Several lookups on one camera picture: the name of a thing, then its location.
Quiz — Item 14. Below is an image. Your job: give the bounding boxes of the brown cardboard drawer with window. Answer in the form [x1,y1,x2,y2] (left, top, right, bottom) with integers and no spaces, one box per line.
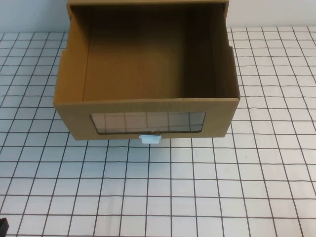
[53,4,241,142]

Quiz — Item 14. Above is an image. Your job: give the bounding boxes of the brown cardboard box shell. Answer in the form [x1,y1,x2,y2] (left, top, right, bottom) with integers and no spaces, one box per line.
[67,0,231,47]

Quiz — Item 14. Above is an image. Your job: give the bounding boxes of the white grid tablecloth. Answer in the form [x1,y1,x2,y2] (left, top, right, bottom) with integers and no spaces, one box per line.
[0,25,316,237]

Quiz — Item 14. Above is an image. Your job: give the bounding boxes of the white plastic drawer handle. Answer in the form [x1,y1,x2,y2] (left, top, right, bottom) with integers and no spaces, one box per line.
[139,134,162,145]

